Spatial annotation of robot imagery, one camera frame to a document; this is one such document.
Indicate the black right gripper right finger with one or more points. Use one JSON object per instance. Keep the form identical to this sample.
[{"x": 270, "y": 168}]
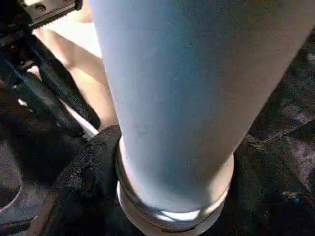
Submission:
[{"x": 270, "y": 201}]

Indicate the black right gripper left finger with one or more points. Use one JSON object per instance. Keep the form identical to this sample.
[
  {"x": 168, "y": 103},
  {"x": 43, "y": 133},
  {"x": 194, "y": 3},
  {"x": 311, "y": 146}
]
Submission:
[{"x": 83, "y": 196}]

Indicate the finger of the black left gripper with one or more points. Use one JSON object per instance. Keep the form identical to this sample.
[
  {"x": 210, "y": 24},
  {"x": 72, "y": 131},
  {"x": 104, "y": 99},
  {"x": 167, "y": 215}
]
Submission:
[{"x": 34, "y": 98}]

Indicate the black mat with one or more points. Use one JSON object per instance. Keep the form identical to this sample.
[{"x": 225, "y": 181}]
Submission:
[{"x": 290, "y": 113}]

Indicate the white plastic table leg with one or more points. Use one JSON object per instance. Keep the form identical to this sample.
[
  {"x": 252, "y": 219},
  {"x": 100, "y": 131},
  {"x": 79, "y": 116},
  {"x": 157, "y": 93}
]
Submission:
[{"x": 187, "y": 98}]

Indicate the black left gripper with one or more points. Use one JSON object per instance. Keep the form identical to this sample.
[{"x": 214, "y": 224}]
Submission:
[{"x": 29, "y": 14}]

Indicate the white plastic table top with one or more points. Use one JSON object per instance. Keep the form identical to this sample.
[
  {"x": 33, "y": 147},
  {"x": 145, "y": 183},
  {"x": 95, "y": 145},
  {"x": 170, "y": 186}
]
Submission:
[{"x": 83, "y": 64}]

